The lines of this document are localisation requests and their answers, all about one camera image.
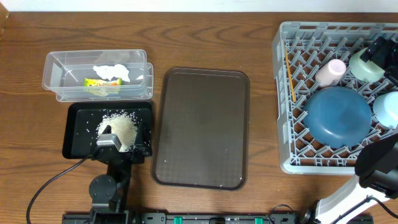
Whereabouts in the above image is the pile of rice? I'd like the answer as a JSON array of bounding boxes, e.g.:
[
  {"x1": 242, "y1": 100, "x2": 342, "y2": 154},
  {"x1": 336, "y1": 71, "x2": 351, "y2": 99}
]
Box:
[{"x1": 89, "y1": 110, "x2": 139, "y2": 152}]

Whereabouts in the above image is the green bowl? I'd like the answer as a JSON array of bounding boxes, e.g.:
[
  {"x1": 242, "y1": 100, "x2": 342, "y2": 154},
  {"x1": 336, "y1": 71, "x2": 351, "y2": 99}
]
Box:
[{"x1": 349, "y1": 48, "x2": 384, "y2": 83}]

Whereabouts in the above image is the yellow green snack wrapper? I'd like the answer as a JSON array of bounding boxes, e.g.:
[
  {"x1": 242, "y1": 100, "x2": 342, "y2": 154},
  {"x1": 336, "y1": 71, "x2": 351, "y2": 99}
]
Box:
[{"x1": 83, "y1": 78, "x2": 122, "y2": 96}]

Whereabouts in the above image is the light blue bowl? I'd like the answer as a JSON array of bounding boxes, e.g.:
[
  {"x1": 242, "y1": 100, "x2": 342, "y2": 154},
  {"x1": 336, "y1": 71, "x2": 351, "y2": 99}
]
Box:
[{"x1": 373, "y1": 91, "x2": 398, "y2": 129}]

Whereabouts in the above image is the pink cup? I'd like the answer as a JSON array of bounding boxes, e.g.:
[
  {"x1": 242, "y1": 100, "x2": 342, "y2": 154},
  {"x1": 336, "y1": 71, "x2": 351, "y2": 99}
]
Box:
[{"x1": 315, "y1": 59, "x2": 346, "y2": 87}]

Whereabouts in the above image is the white tissue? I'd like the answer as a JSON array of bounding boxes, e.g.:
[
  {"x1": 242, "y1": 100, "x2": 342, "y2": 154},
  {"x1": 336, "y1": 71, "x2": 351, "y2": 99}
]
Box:
[{"x1": 93, "y1": 64, "x2": 130, "y2": 82}]

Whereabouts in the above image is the dark blue bowl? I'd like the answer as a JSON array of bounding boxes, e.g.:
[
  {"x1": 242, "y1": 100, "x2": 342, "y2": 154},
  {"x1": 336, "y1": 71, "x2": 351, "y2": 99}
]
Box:
[{"x1": 303, "y1": 86, "x2": 372, "y2": 148}]

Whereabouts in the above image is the wooden chopstick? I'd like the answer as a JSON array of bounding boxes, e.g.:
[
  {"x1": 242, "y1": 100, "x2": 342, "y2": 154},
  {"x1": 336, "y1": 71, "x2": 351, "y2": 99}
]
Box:
[{"x1": 284, "y1": 44, "x2": 297, "y2": 103}]

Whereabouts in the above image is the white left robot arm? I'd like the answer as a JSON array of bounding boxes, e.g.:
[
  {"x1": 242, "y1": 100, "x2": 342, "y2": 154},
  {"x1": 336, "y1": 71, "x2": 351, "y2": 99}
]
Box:
[{"x1": 89, "y1": 121, "x2": 152, "y2": 223}]

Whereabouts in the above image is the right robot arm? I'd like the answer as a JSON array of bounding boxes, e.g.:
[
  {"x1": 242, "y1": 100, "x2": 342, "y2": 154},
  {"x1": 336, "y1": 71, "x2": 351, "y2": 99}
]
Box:
[{"x1": 301, "y1": 36, "x2": 397, "y2": 223}]

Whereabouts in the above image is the grey dishwasher rack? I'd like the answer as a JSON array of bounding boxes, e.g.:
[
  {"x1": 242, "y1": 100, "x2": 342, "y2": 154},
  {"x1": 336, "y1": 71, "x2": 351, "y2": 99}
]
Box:
[{"x1": 272, "y1": 21, "x2": 397, "y2": 175}]

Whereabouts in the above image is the black tray bin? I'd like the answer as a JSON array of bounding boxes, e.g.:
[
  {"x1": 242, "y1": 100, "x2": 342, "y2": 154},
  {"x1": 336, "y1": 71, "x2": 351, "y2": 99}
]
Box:
[{"x1": 62, "y1": 101, "x2": 153, "y2": 159}]

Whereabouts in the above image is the clear plastic bin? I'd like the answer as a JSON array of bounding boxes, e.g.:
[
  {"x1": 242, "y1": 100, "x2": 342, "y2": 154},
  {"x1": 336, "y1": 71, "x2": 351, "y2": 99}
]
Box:
[{"x1": 42, "y1": 49, "x2": 154, "y2": 102}]

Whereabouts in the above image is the brown serving tray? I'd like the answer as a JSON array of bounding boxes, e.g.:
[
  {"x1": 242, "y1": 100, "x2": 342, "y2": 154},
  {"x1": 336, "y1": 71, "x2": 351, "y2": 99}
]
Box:
[{"x1": 151, "y1": 67, "x2": 250, "y2": 190}]

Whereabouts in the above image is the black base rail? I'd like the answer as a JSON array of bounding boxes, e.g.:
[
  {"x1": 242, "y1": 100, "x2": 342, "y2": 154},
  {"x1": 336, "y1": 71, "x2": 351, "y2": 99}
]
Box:
[{"x1": 62, "y1": 207, "x2": 374, "y2": 224}]

